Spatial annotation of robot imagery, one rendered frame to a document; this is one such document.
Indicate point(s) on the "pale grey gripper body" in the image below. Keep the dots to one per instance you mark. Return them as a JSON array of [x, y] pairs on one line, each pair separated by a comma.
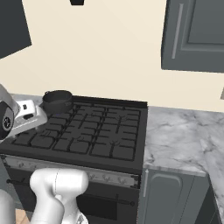
[[40, 117]]

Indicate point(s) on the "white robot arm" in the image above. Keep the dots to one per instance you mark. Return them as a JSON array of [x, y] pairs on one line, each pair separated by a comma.
[[55, 186]]

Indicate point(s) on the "dark grey pot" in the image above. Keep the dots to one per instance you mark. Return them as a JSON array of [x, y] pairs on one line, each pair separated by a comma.
[[57, 102]]

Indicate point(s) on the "silver stove knob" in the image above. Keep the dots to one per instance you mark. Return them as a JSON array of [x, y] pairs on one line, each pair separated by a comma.
[[33, 166], [20, 164], [106, 178], [92, 176], [122, 181]]

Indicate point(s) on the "black stove with oven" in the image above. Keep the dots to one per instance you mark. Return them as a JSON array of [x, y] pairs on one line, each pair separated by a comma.
[[96, 131]]

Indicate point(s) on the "dark grey range hood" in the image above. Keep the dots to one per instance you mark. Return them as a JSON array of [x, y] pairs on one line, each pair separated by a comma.
[[13, 26]]

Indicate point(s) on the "black oven door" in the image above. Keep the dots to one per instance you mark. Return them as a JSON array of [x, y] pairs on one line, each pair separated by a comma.
[[110, 208]]

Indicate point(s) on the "black ceiling fixture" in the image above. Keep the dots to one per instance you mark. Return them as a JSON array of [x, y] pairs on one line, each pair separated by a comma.
[[77, 2]]

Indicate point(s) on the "grey base cupboard door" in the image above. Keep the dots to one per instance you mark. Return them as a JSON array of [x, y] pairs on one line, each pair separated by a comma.
[[169, 198]]

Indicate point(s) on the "dark grey corner base cupboard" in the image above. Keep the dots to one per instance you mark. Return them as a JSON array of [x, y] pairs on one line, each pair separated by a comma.
[[211, 210]]

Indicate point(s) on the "grey wall cupboard door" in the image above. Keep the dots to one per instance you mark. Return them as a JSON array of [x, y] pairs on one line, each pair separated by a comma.
[[201, 32]]

